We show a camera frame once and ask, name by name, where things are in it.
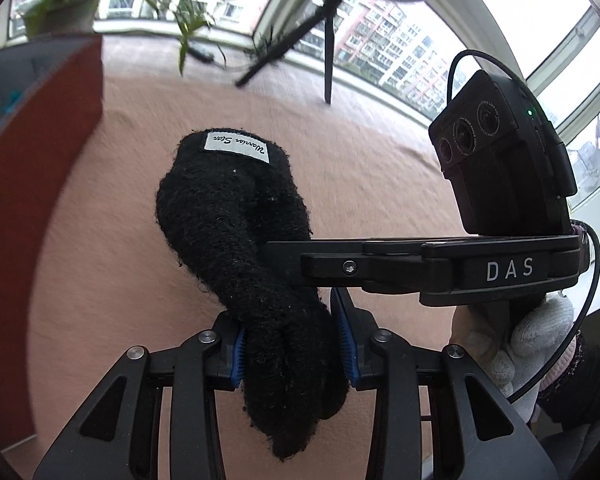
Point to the black fuzzy gloves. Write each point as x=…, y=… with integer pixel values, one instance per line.
x=227, y=194

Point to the white gloved right hand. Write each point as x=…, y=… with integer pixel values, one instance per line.
x=511, y=360

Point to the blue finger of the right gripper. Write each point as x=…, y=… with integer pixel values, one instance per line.
x=393, y=266

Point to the teal silicone funnel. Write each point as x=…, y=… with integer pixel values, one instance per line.
x=12, y=102

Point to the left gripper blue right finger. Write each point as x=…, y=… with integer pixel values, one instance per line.
x=476, y=433

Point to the red storage box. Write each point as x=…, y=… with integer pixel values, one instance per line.
x=62, y=82

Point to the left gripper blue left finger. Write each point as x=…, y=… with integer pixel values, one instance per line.
x=114, y=434

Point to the pink blanket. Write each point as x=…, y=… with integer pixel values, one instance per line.
x=107, y=280

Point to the large potted spider plant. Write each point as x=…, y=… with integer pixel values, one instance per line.
x=59, y=17

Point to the small spider plant shoot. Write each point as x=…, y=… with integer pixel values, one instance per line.
x=190, y=16

